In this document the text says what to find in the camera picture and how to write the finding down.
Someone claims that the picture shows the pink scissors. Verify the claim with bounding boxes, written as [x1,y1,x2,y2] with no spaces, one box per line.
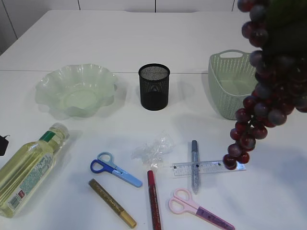
[168,188,235,230]

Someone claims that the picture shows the clear plastic sheet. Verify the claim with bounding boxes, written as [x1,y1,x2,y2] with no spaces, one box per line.
[131,131,175,169]

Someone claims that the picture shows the red artificial grape bunch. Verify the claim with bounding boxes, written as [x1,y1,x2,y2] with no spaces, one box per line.
[223,0,307,170]

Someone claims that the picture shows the silver glitter pen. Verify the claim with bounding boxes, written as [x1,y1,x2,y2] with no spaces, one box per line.
[191,140,200,194]

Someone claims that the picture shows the gold glitter pen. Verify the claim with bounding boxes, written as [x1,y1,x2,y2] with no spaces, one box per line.
[88,179,137,229]

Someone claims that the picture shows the red glitter pen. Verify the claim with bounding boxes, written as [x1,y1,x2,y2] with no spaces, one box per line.
[147,170,162,230]

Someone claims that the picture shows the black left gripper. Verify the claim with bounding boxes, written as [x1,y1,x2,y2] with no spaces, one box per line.
[0,135,10,156]

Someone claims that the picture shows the yellow oil bottle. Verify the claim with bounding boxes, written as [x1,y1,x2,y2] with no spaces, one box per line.
[0,123,69,218]

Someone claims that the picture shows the clear plastic ruler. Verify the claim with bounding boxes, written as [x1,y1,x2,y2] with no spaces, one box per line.
[170,161,246,177]

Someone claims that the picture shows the green woven plastic basket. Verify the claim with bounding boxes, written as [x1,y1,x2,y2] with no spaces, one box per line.
[208,50,257,120]

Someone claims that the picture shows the pale green wavy plate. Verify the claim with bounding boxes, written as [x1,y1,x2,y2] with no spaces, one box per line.
[35,64,118,117]

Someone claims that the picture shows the blue scissors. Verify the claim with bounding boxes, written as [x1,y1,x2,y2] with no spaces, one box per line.
[90,152,142,188]

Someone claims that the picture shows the black mesh pen holder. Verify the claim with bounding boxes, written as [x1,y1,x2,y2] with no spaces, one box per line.
[138,63,170,111]

